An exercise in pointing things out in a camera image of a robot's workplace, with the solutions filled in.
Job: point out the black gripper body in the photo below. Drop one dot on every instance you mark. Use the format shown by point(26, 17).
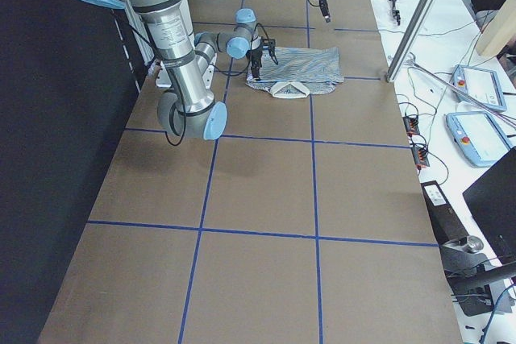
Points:
point(255, 56)

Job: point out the navy white striped polo shirt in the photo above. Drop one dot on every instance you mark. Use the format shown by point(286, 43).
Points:
point(300, 72)

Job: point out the far orange black connector box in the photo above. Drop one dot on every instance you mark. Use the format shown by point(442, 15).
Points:
point(411, 124)

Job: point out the orange black connector box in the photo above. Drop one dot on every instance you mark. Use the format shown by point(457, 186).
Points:
point(420, 155)
point(411, 124)

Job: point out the near orange black connector box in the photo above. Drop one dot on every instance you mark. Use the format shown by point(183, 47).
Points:
point(420, 155)

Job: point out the far blue teach pendant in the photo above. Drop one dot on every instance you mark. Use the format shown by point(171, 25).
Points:
point(482, 84)

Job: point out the blue teach pendant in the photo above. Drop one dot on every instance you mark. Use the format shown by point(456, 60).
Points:
point(482, 84)
point(478, 136)

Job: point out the wooden board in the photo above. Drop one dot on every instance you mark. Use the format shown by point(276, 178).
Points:
point(500, 30)

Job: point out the near blue teach pendant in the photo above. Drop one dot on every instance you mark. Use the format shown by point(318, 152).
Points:
point(478, 136)

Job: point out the black box with white label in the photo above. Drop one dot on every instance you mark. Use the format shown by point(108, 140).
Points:
point(446, 225)

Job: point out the black computer monitor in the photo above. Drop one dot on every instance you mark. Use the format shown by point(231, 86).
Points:
point(491, 201)

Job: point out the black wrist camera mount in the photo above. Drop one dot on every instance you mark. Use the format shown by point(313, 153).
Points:
point(269, 45)

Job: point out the aluminium extrusion frame post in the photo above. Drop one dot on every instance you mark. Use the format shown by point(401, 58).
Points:
point(419, 16)

